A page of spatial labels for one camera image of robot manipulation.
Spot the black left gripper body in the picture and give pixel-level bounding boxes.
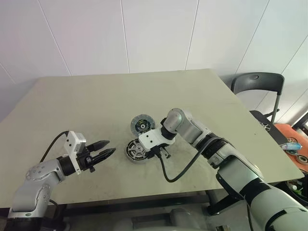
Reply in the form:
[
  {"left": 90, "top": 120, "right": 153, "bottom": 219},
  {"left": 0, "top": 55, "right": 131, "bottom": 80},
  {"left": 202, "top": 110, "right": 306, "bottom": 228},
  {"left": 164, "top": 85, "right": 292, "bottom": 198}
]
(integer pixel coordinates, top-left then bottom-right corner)
[{"left": 76, "top": 148, "right": 97, "bottom": 173}]

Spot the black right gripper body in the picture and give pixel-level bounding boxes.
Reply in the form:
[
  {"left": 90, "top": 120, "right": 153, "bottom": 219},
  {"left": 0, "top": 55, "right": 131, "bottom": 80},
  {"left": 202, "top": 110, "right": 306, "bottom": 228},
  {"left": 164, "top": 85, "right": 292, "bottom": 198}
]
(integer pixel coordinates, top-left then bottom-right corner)
[{"left": 149, "top": 145, "right": 164, "bottom": 159}]

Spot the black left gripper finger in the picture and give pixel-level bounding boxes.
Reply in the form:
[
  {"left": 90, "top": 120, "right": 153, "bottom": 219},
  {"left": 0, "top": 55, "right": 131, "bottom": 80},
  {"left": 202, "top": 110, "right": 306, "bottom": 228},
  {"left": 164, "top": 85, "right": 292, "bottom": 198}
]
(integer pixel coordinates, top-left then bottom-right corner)
[
  {"left": 92, "top": 148, "right": 116, "bottom": 166},
  {"left": 86, "top": 139, "right": 111, "bottom": 153}
]

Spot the silver metal disc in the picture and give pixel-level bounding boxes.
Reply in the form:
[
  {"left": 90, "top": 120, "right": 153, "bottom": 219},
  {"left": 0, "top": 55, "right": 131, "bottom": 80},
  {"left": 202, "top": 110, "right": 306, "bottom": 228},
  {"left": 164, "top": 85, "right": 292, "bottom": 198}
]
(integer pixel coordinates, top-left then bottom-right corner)
[{"left": 123, "top": 139, "right": 149, "bottom": 165}]

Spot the grey disc with yellow label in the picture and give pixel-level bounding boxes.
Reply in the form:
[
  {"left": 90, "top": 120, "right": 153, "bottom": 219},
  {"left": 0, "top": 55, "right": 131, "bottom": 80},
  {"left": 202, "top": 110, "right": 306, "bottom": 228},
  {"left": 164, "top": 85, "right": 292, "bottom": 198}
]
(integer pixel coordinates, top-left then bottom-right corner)
[{"left": 130, "top": 115, "right": 156, "bottom": 135}]

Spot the silver spoked wheel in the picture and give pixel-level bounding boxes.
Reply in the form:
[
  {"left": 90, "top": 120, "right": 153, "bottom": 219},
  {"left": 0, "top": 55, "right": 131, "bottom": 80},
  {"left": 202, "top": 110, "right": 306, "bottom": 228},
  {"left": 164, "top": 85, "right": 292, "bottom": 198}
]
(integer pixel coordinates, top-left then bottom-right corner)
[{"left": 259, "top": 122, "right": 274, "bottom": 132}]

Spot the black flat board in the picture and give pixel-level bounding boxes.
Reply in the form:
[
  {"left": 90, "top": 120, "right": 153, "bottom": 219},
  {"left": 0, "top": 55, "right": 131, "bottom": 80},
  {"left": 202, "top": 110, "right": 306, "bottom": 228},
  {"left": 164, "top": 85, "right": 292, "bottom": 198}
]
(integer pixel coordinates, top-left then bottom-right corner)
[{"left": 249, "top": 110, "right": 290, "bottom": 146}]

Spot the grey folding chair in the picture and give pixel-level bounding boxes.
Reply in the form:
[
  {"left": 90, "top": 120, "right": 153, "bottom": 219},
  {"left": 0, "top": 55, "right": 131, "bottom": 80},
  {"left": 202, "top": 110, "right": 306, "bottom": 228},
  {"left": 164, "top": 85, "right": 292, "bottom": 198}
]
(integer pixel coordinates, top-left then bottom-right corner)
[{"left": 231, "top": 72, "right": 285, "bottom": 124}]

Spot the blue and white tube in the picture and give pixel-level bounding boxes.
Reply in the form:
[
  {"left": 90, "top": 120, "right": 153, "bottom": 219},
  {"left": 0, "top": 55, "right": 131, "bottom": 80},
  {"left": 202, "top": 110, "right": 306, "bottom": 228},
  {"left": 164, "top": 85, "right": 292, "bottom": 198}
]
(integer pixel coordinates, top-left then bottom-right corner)
[{"left": 281, "top": 142, "right": 303, "bottom": 151}]

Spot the orange cloth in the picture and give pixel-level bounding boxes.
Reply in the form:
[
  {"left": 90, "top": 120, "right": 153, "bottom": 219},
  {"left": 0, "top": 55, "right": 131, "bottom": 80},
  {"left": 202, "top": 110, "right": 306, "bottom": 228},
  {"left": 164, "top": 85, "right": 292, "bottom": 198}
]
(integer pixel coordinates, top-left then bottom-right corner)
[{"left": 274, "top": 124, "right": 308, "bottom": 173}]

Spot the black bin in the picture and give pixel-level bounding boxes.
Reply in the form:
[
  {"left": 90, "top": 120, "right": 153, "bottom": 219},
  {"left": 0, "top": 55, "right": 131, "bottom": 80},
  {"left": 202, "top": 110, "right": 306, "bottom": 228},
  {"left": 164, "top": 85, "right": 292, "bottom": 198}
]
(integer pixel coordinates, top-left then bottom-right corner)
[{"left": 274, "top": 177, "right": 308, "bottom": 213}]

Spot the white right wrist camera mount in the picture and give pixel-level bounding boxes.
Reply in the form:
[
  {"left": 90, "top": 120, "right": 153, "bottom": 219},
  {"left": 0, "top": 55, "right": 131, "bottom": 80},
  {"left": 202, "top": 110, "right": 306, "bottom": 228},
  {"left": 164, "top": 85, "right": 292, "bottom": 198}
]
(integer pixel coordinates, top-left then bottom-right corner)
[{"left": 139, "top": 128, "right": 176, "bottom": 153}]

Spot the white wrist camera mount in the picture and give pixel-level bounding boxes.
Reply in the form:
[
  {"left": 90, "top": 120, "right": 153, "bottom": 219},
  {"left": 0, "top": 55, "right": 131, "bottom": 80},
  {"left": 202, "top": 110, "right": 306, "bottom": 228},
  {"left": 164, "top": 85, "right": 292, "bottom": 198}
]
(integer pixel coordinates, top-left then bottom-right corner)
[
  {"left": 139, "top": 128, "right": 176, "bottom": 153},
  {"left": 64, "top": 130, "right": 88, "bottom": 176}
]

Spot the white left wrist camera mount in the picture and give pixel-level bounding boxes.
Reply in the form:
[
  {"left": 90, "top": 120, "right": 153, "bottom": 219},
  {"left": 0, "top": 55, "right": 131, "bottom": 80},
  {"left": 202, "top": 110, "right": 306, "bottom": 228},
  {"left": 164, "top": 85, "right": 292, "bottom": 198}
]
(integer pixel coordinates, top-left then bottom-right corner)
[{"left": 64, "top": 130, "right": 88, "bottom": 176}]

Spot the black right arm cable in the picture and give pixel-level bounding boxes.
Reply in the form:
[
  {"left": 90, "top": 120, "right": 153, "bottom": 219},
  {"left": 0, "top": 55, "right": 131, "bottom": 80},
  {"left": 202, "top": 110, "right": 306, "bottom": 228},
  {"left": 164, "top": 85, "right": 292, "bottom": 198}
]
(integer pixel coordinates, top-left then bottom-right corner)
[{"left": 154, "top": 134, "right": 217, "bottom": 183}]

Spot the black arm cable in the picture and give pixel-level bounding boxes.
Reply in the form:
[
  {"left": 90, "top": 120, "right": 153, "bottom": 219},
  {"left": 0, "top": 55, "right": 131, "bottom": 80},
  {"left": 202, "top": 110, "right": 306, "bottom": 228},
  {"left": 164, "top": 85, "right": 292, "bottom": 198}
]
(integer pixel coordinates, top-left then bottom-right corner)
[
  {"left": 154, "top": 134, "right": 217, "bottom": 183},
  {"left": 39, "top": 131, "right": 71, "bottom": 162}
]

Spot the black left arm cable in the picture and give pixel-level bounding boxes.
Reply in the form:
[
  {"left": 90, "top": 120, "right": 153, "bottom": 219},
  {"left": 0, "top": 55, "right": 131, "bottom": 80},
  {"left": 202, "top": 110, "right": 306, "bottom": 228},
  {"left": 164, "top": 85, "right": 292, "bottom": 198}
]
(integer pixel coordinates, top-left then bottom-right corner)
[{"left": 39, "top": 131, "right": 71, "bottom": 162}]

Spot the black table frame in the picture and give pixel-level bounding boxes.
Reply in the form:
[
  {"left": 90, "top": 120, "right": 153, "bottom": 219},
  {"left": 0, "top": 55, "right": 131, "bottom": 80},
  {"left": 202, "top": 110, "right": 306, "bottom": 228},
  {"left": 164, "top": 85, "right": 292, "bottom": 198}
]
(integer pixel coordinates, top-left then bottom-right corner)
[{"left": 48, "top": 189, "right": 211, "bottom": 216}]

